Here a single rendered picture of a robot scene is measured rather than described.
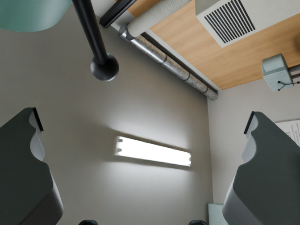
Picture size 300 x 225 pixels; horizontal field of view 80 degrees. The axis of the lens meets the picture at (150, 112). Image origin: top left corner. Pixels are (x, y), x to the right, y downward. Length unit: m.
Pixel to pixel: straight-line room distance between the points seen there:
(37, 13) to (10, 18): 0.03
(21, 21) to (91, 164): 1.47
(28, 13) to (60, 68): 1.45
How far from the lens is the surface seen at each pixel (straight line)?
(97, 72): 0.23
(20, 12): 0.29
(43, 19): 0.31
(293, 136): 3.06
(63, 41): 1.87
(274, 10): 1.91
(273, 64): 2.29
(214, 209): 3.05
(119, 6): 2.01
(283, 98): 3.24
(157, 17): 1.91
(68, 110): 1.64
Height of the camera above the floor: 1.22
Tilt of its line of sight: 42 degrees up
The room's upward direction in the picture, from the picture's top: 106 degrees counter-clockwise
